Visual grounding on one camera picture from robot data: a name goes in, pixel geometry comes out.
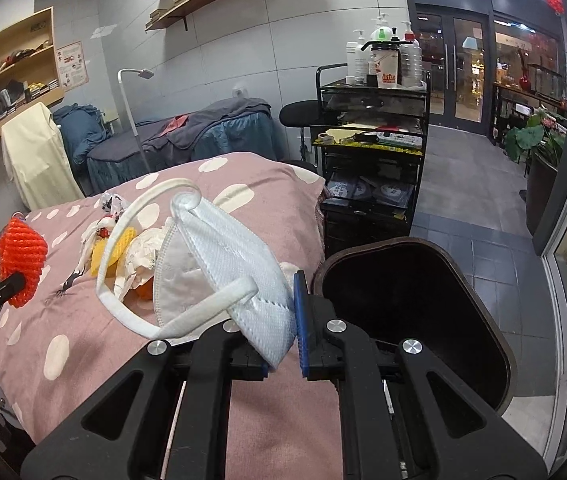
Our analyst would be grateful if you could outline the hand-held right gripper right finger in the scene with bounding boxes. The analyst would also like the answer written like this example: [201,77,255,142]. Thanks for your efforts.
[292,270,549,480]

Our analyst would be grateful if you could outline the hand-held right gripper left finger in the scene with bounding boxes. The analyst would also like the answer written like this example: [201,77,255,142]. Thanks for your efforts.
[21,321,270,480]

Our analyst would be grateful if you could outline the red foam fruit net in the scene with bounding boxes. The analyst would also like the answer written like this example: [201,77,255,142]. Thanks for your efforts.
[0,214,49,308]

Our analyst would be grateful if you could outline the white face mask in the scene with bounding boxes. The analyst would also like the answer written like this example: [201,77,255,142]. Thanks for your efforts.
[96,178,298,372]

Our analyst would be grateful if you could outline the dark brown trash bin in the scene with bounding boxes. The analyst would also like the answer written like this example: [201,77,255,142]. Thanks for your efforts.
[312,236,518,416]

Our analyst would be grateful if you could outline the white tissue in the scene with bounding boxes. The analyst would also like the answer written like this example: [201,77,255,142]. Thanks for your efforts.
[112,226,175,306]

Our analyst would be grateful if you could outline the yellow foam fruit net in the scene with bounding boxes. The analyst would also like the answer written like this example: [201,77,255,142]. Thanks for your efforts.
[91,226,138,279]

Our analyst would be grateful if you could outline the cream cloth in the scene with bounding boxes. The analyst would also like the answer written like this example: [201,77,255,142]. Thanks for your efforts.
[2,102,85,212]

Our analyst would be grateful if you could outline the pink dotted blanket bed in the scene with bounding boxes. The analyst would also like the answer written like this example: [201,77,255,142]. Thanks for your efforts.
[0,152,344,480]

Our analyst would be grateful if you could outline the black metal cart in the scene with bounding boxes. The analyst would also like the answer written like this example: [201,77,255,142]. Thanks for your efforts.
[312,65,431,262]

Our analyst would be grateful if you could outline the blue blanket pile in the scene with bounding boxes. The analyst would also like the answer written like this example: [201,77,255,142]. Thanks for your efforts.
[52,103,110,167]

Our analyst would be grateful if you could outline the massage bed with blue cover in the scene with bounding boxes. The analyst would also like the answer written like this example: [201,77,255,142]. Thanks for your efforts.
[86,97,290,194]

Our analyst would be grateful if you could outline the black round stool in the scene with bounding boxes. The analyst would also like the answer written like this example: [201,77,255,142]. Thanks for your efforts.
[280,101,322,167]

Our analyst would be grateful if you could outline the wooden shelf cabinet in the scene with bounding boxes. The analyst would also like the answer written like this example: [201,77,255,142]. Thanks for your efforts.
[0,6,65,169]

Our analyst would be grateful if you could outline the white floor lamp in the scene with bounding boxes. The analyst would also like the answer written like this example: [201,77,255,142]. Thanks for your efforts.
[116,68,156,174]

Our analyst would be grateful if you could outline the white pump bottle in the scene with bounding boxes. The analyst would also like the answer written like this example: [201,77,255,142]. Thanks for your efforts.
[345,30,370,87]

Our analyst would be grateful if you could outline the glass double door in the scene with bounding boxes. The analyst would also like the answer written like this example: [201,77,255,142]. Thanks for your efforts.
[412,4,492,137]

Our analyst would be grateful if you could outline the potted green plant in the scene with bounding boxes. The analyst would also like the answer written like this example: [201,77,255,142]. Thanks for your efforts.
[505,106,567,237]

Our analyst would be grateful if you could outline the green capped pump bottle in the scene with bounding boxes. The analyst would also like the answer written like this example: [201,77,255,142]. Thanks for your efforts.
[369,12,400,47]

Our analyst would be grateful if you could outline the red vase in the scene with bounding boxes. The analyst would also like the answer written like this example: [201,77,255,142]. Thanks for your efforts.
[517,50,535,92]

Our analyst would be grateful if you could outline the wall poster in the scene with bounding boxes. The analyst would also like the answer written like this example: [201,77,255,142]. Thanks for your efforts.
[56,41,89,92]

